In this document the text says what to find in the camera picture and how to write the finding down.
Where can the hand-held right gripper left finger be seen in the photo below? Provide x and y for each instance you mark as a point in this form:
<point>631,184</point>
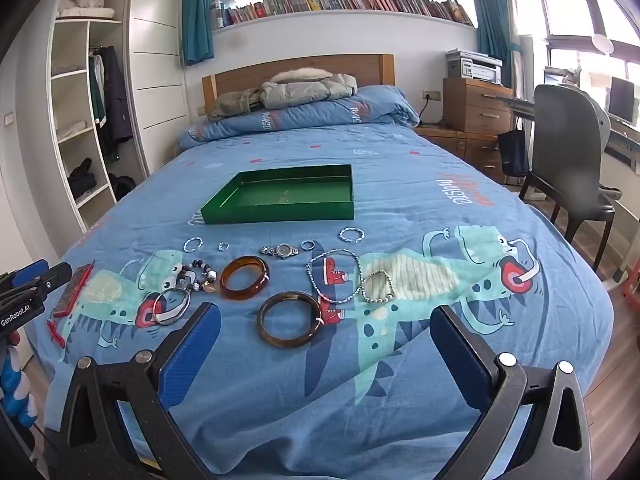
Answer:
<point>192,355</point>

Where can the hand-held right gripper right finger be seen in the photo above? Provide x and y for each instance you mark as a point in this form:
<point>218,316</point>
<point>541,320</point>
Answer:
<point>460,355</point>

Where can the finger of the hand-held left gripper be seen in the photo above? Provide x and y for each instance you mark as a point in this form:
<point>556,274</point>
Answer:
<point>57,275</point>
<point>29,272</point>

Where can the thin silver bangle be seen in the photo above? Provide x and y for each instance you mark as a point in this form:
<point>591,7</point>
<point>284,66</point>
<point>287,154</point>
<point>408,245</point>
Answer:
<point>156,312</point>

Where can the dark tortoiseshell bangle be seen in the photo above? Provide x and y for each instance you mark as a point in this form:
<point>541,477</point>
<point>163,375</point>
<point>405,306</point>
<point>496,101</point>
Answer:
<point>265,330</point>

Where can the amber bangle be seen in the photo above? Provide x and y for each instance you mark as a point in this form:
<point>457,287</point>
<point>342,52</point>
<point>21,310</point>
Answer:
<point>225,285</point>

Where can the silver wristwatch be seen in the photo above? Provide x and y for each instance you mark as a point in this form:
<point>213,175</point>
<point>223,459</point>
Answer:
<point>284,250</point>

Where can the green tray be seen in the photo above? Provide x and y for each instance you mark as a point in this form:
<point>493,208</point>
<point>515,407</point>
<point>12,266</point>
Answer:
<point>300,190</point>

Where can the person's left hand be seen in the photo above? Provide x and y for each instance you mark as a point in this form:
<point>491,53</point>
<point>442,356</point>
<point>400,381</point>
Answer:
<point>15,395</point>

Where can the red comb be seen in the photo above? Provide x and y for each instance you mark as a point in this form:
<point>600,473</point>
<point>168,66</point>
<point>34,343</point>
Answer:
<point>75,292</point>

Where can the red hairpin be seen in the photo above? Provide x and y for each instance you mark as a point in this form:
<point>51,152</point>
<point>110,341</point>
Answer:
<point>55,332</point>

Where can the dark folded clothes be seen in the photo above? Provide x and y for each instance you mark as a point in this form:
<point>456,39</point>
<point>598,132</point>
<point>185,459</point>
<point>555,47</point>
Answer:
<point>82,176</point>

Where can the hanging clothes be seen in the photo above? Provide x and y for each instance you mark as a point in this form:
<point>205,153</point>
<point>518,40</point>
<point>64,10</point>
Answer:
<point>110,95</point>

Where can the wooden nightstand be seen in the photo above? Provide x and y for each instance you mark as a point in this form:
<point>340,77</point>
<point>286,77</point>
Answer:
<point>470,150</point>

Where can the dark tote bag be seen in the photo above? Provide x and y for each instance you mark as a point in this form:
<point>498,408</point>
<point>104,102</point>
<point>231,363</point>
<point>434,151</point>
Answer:
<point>515,152</point>

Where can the grey chair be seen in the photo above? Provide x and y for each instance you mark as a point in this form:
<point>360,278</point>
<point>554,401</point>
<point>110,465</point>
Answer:
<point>565,145</point>

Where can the white wardrobe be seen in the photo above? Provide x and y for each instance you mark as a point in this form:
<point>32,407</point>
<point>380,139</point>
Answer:
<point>155,60</point>

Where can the olive jacket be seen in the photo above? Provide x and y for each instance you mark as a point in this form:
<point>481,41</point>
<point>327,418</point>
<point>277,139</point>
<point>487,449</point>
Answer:
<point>232,102</point>

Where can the folded blue duvet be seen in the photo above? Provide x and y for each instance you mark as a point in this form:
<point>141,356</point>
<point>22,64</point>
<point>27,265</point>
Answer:
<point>310,120</point>

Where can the desk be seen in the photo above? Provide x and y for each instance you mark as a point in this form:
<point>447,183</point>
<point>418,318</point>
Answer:
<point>620,140</point>

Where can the white printer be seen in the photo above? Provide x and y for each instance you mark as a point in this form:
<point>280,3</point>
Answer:
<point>475,66</point>

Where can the grey puffer jacket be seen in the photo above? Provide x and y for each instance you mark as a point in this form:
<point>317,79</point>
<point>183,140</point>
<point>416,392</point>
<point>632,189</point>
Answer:
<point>310,89</point>

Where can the teal curtain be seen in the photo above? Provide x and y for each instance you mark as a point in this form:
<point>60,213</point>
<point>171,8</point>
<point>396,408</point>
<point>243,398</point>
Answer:
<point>197,17</point>
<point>492,15</point>

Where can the computer monitor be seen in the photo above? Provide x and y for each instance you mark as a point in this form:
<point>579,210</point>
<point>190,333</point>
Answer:
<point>622,101</point>

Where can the white round lamp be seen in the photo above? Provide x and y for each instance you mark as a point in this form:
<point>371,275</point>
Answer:
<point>602,42</point>

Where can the row of books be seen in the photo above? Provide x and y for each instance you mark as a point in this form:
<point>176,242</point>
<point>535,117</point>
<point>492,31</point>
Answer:
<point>345,4</point>

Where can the wall socket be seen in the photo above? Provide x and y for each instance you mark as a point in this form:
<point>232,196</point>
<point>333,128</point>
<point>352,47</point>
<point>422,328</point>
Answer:
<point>431,94</point>

